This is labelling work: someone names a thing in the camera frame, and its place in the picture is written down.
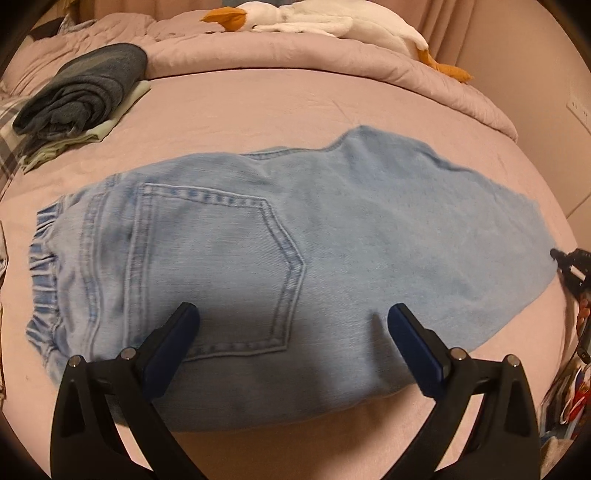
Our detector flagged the light blue denim pants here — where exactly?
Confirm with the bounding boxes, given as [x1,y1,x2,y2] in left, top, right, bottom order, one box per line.
[26,126,555,431]

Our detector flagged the plaid pillow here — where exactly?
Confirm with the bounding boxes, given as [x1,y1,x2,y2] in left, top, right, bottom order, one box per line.
[0,97,28,196]

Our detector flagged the white goose plush toy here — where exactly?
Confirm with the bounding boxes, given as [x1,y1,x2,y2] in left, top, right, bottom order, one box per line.
[201,1,473,83]

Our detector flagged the pink bed sheet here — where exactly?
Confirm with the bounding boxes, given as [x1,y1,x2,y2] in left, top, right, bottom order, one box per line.
[1,69,576,479]

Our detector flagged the dark folded jeans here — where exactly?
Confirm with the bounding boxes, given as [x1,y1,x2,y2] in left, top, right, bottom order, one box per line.
[13,43,147,141]

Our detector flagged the light green folded garment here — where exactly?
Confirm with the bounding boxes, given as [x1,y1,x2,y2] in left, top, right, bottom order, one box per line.
[19,80,150,173]

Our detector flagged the pink folded duvet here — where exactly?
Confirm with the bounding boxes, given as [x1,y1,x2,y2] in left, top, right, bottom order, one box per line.
[1,11,518,139]

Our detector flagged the white wall socket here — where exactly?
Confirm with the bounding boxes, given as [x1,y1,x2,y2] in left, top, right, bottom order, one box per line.
[566,92,591,133]

